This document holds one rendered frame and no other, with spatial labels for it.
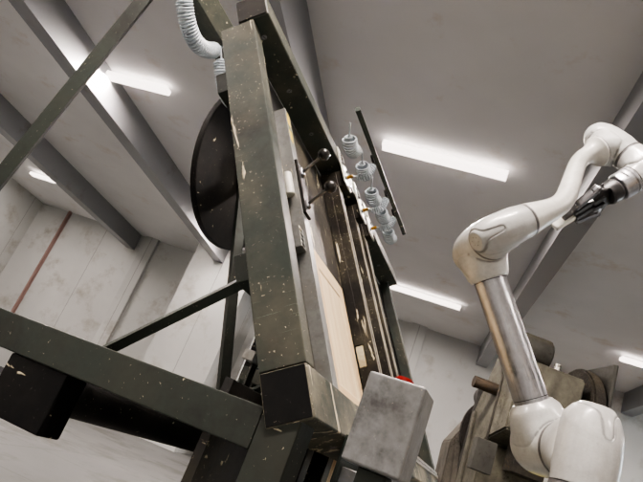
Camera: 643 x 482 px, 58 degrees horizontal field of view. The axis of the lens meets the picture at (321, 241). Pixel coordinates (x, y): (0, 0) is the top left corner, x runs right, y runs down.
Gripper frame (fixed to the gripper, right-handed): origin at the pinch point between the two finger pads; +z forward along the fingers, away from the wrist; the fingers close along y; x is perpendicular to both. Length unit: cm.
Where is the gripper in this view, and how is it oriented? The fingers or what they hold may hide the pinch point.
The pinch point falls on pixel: (563, 221)
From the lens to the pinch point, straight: 193.8
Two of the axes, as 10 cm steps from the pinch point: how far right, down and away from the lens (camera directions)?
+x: 4.0, 5.7, -7.2
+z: -8.6, 5.1, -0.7
